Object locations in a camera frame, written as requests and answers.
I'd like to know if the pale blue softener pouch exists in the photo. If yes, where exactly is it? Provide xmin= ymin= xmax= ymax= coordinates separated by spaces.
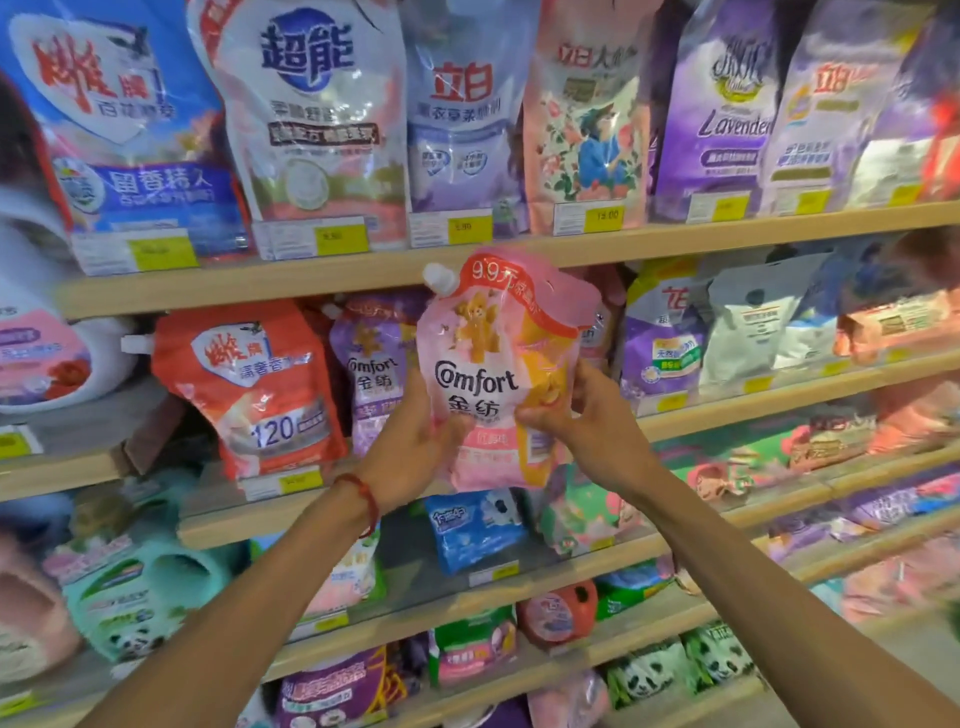
xmin=397 ymin=0 xmax=543 ymax=235

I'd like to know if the teal detergent jug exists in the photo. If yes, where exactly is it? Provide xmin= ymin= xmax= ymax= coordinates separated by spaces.
xmin=43 ymin=516 xmax=235 ymax=664

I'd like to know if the purple green detergent pouch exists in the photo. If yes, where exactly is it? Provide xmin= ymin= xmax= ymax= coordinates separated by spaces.
xmin=618 ymin=257 xmax=723 ymax=404

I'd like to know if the pink floral detergent pouch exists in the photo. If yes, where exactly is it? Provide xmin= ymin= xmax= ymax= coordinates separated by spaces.
xmin=522 ymin=0 xmax=666 ymax=235

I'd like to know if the orange pink detergent pouch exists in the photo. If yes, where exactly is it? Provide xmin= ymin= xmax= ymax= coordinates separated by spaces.
xmin=834 ymin=227 xmax=960 ymax=366

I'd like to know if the row of yellow price tags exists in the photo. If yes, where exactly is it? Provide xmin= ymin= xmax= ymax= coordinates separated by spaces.
xmin=71 ymin=182 xmax=925 ymax=277
xmin=0 ymin=346 xmax=915 ymax=504

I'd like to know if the person's right hand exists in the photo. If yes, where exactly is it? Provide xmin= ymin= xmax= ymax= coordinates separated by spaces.
xmin=516 ymin=358 xmax=661 ymax=504

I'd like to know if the white grey detergent pouch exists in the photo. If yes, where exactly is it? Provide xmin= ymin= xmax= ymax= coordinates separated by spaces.
xmin=699 ymin=253 xmax=835 ymax=389

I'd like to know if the row of colourful soap packets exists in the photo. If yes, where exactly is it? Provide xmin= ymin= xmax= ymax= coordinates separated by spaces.
xmin=651 ymin=375 xmax=960 ymax=505

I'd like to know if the red orange detergent bottle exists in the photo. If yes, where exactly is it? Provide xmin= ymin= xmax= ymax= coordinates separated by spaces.
xmin=516 ymin=579 xmax=600 ymax=648

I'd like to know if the white pink pouch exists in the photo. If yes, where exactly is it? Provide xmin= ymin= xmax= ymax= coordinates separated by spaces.
xmin=298 ymin=523 xmax=388 ymax=625

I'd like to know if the green blue packet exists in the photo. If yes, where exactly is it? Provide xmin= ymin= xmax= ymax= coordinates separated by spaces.
xmin=595 ymin=557 xmax=678 ymax=621

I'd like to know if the light purple detergent pouch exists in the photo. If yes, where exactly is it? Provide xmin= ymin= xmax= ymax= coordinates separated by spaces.
xmin=757 ymin=0 xmax=940 ymax=216

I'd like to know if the red detergent pouch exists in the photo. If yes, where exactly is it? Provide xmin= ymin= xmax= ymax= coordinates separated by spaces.
xmin=121 ymin=300 xmax=349 ymax=482

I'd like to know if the person's right forearm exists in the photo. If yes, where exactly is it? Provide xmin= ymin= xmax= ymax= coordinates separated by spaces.
xmin=626 ymin=463 xmax=960 ymax=728

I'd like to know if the white pink detergent jug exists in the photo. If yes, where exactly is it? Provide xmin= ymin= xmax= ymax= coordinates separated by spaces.
xmin=0 ymin=223 xmax=141 ymax=416

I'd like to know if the row of purple packets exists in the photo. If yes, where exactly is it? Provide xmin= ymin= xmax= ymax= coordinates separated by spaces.
xmin=763 ymin=471 xmax=960 ymax=560

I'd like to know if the red string bracelet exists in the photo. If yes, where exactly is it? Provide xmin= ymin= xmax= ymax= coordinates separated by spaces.
xmin=333 ymin=472 xmax=382 ymax=538

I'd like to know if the dark blue detergent pouch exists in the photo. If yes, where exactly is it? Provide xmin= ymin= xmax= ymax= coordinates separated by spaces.
xmin=772 ymin=238 xmax=903 ymax=370

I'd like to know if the large blue detergent pouch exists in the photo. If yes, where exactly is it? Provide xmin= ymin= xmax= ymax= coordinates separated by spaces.
xmin=0 ymin=0 xmax=254 ymax=262

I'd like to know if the purple lavender detergent pouch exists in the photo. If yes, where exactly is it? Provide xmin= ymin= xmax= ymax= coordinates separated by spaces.
xmin=651 ymin=0 xmax=790 ymax=223

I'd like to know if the pink fabric softener pouch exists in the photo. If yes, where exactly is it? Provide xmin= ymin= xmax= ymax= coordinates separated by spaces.
xmin=416 ymin=246 xmax=603 ymax=494

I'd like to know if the purple fabric softener pouch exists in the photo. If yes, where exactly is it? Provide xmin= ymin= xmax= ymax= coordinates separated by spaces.
xmin=327 ymin=291 xmax=434 ymax=459

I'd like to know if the blue panda packet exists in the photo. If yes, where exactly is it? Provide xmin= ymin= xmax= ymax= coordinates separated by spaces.
xmin=424 ymin=488 xmax=531 ymax=576

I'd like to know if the person's left forearm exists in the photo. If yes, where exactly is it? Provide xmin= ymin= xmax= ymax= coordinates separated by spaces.
xmin=75 ymin=483 xmax=380 ymax=728

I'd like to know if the person's left hand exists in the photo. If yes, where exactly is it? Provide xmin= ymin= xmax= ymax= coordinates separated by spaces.
xmin=351 ymin=366 xmax=476 ymax=520

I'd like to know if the green pink packet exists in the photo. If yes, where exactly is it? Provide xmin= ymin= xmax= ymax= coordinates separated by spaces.
xmin=535 ymin=463 xmax=648 ymax=561

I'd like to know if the green panda packet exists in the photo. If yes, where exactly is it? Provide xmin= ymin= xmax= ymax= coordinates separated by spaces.
xmin=681 ymin=621 xmax=760 ymax=693
xmin=603 ymin=639 xmax=693 ymax=711

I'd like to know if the purple white detergent pouch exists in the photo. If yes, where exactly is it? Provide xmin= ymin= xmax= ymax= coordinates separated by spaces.
xmin=846 ymin=0 xmax=960 ymax=209

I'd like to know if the pale pink pouch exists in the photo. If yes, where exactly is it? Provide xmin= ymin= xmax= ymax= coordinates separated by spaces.
xmin=527 ymin=669 xmax=612 ymax=728

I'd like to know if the yellow shelf price tag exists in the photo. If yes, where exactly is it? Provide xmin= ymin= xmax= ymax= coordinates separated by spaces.
xmin=468 ymin=560 xmax=522 ymax=589

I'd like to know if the green pink detergent pouch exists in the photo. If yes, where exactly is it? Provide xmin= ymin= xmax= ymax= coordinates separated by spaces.
xmin=428 ymin=606 xmax=520 ymax=689

